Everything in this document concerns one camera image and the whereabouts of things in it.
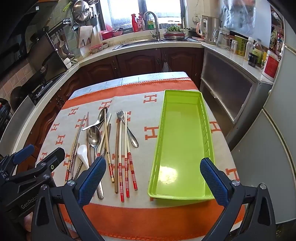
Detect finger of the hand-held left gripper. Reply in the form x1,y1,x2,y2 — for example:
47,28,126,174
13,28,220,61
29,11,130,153
7,148,65,186
0,145,35,176

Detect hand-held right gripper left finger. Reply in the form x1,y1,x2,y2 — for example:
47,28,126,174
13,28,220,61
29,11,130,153
31,156,108,241

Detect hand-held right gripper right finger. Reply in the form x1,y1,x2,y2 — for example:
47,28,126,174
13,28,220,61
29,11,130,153
199,158,277,241

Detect white ceramic spoon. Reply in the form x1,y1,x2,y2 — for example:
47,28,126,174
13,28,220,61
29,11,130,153
77,144,90,169

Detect brown wooden chopstick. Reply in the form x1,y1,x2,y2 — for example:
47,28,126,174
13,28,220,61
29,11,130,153
114,120,121,194

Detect round steel spoon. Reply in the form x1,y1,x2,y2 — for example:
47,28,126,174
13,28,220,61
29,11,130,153
87,126,104,200

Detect dark wooden chopstick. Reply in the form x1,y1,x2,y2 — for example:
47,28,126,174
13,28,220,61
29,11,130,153
100,123,112,160
86,112,92,164

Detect green plastic tray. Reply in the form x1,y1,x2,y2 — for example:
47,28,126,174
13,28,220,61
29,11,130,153
147,89,215,202

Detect steel soup spoon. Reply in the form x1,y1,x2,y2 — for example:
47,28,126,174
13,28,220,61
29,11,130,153
82,107,109,131

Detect steel fork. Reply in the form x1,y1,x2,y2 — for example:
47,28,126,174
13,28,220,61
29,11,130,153
116,110,139,148

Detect black red object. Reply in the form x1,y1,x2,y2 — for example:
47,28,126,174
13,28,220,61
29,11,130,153
0,98,12,132

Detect gas stove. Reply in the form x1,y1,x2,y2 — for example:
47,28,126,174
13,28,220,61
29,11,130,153
30,74,65,102

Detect silver refrigerator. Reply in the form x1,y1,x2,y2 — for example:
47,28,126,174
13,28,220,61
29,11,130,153
231,23,296,225

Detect orange beige printed blanket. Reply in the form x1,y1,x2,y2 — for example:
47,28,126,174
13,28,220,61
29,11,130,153
13,77,245,238

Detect white kitchen countertop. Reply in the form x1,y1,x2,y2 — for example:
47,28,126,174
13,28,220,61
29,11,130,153
0,37,273,151

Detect black range hood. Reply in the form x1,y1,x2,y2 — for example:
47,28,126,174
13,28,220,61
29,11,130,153
0,0,58,77

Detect brown wooden kitchen cabinets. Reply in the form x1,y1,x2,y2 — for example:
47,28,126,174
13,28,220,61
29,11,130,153
25,47,205,149

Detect wooden cutting board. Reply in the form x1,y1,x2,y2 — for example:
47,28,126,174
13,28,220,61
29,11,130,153
77,25,94,49

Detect red white container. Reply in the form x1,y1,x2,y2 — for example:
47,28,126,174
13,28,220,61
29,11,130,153
262,50,281,80

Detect yellow green box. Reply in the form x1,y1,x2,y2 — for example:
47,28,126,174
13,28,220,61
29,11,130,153
235,37,247,56

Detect white plastic bottle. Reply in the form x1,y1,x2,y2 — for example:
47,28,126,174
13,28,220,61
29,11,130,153
245,37,254,60

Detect steel sink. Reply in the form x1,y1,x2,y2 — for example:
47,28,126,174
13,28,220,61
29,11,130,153
112,38,199,50

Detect glass jug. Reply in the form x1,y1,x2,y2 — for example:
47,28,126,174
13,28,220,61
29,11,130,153
212,27,232,50

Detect hanging steel pan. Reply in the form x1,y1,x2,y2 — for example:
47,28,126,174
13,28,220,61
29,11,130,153
72,0,92,25

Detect basin of green vegetables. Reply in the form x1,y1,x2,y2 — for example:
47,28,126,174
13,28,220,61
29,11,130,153
163,25,186,40

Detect pink bottle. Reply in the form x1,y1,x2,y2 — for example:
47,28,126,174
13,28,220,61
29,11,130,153
137,13,145,32

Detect window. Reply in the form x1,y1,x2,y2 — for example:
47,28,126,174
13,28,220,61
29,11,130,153
99,0,185,30

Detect clear plastic bag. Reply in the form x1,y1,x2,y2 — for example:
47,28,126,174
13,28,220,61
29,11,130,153
222,0,271,42

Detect steel faucet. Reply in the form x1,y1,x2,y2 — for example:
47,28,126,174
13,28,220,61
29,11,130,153
143,11,161,41

